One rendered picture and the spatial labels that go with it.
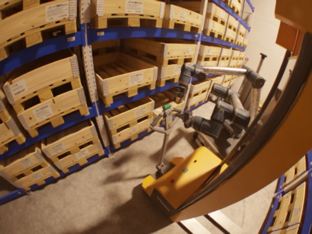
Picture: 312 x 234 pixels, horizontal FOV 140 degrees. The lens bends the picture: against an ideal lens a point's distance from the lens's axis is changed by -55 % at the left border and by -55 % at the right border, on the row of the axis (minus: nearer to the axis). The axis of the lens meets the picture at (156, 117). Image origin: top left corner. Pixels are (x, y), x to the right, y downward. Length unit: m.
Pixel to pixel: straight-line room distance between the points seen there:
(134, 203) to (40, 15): 2.50
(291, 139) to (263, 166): 0.15
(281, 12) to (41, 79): 1.50
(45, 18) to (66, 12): 0.19
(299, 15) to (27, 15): 1.47
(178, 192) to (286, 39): 1.52
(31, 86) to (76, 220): 1.93
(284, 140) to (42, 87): 1.60
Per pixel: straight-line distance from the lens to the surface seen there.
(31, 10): 1.33
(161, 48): 1.86
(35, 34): 1.29
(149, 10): 1.58
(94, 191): 2.30
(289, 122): 0.42
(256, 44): 6.34
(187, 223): 2.11
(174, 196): 1.28
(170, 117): 1.24
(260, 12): 6.62
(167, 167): 1.89
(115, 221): 2.14
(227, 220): 2.41
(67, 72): 1.34
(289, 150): 0.47
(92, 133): 1.79
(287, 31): 1.07
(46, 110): 1.48
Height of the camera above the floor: 2.10
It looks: 41 degrees down
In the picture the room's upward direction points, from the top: 7 degrees clockwise
